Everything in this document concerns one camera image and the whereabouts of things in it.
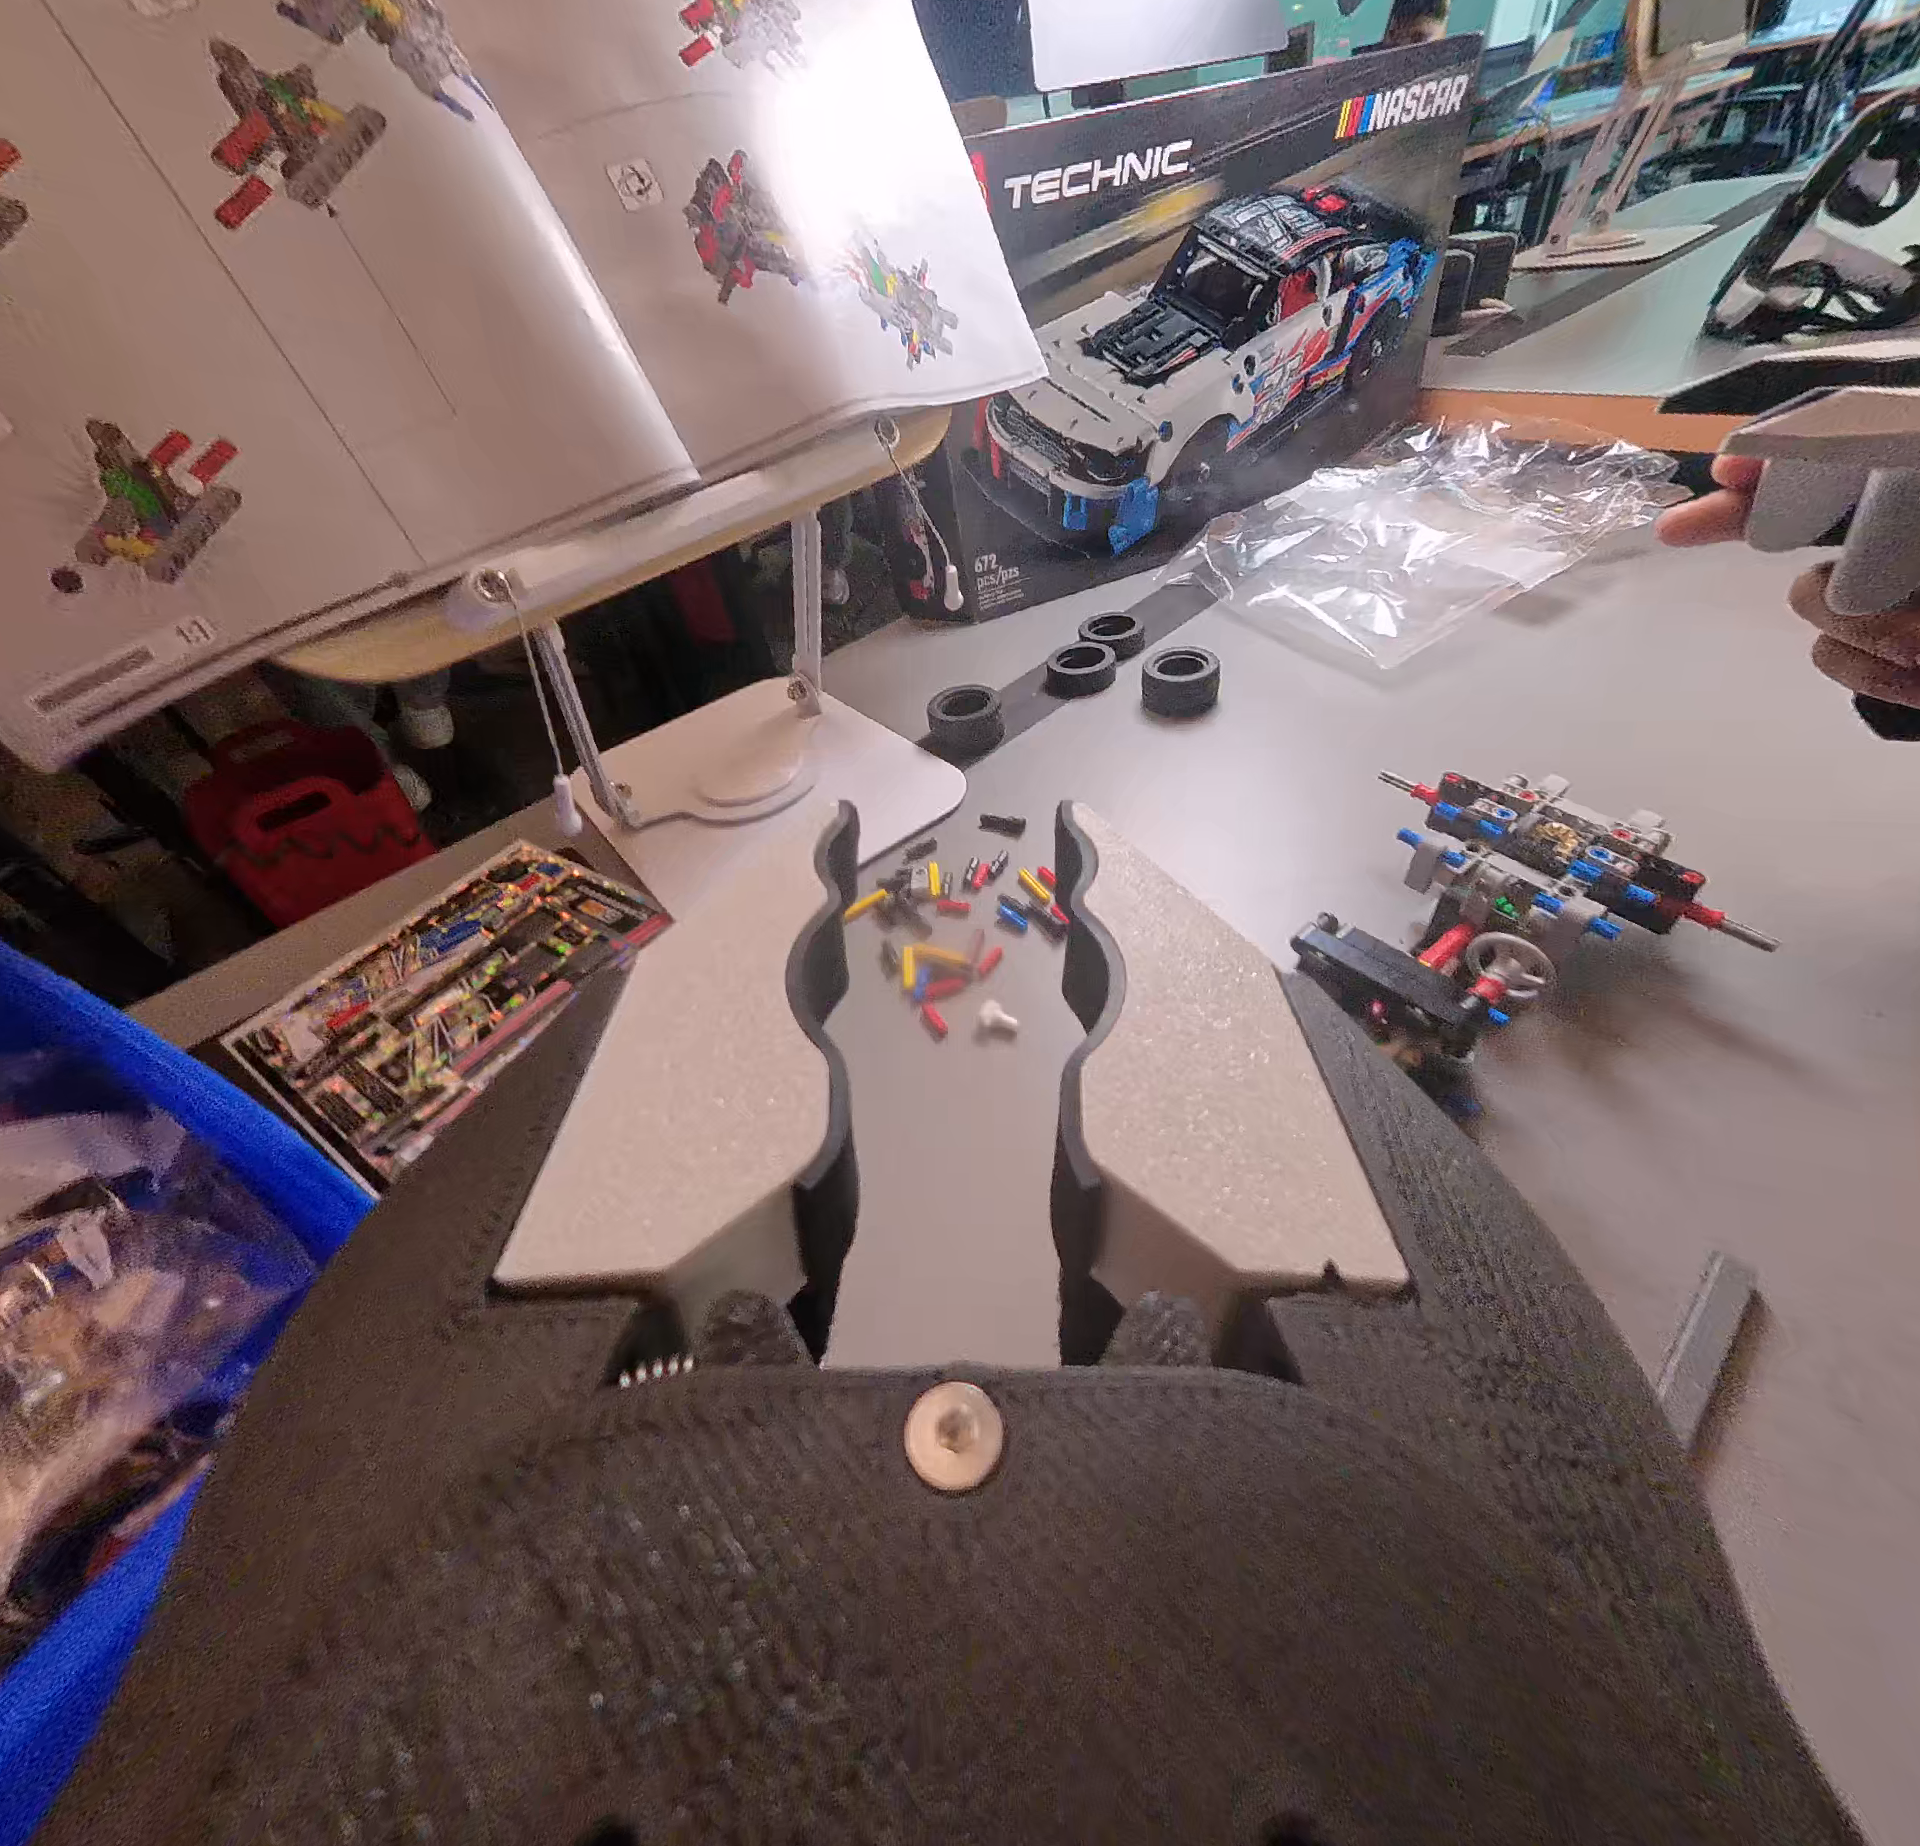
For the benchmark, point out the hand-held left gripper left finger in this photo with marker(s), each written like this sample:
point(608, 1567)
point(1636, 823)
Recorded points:
point(675, 1112)

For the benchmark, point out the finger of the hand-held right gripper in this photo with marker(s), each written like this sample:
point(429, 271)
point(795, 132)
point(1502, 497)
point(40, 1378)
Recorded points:
point(1846, 430)

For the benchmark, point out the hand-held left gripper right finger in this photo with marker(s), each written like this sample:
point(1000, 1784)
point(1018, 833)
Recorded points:
point(1216, 1112)

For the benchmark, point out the lego car chassis assembly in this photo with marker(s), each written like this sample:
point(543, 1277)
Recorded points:
point(1515, 887)

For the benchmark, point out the lego instruction booklet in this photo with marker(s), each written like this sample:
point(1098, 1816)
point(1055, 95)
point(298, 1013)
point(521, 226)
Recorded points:
point(376, 301)

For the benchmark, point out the white lego connector piece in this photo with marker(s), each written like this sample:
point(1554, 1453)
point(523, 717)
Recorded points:
point(994, 1019)

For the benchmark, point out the scattered small lego pins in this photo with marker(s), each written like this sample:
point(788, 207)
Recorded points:
point(941, 956)

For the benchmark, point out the black rubber lego tire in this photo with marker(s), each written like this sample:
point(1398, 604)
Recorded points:
point(964, 721)
point(1081, 671)
point(1113, 635)
point(1181, 685)

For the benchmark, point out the long grey lego beam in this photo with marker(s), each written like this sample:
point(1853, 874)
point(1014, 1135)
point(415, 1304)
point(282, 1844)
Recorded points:
point(1705, 1345)

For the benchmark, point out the plastic bags of lego parts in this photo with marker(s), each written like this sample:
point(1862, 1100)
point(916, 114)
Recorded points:
point(120, 1321)

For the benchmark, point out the black lego car box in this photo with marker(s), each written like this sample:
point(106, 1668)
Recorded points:
point(1081, 271)

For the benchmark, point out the colourful sticker sheet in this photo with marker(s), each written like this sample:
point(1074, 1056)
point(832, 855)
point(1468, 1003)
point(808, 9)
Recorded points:
point(435, 991)

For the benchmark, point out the white wooden book stand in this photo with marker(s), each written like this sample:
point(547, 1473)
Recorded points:
point(780, 765)

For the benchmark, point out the wooden tablet stand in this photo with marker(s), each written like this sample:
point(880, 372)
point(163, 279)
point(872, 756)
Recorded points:
point(1611, 150)

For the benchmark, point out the clear plastic bag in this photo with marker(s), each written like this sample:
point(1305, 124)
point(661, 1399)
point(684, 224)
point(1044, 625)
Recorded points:
point(1426, 541)

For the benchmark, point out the red plastic container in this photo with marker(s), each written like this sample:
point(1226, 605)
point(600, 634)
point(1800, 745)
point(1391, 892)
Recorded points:
point(301, 840)

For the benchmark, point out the large blue plastic bin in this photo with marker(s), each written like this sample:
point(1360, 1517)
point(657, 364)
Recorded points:
point(180, 1081)

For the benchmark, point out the white rounded panel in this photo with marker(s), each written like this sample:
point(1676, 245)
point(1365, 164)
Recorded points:
point(1156, 1)

